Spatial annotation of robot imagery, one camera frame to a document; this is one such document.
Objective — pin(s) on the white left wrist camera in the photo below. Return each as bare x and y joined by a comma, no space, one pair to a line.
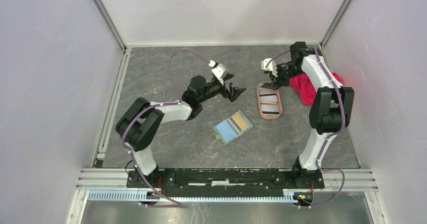
219,71

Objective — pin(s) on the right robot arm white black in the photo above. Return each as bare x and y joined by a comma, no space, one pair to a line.
331,109

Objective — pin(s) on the crumpled red cloth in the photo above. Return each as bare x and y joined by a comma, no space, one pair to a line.
303,86

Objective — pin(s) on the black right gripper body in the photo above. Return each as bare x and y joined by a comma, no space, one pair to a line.
284,74

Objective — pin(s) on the yellow credit card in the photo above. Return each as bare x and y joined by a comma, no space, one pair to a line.
239,122

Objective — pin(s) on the pink oval card tray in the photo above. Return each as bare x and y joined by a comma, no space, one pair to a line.
262,91

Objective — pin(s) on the silver card with black stripe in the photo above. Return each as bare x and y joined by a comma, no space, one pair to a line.
270,109

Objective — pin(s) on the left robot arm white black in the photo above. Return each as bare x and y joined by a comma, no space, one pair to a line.
140,123

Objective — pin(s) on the aluminium frame rail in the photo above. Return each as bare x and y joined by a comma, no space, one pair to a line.
103,184

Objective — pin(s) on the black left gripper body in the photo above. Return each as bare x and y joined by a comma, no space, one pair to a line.
225,93

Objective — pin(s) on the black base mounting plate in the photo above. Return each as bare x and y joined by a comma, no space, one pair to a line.
234,182

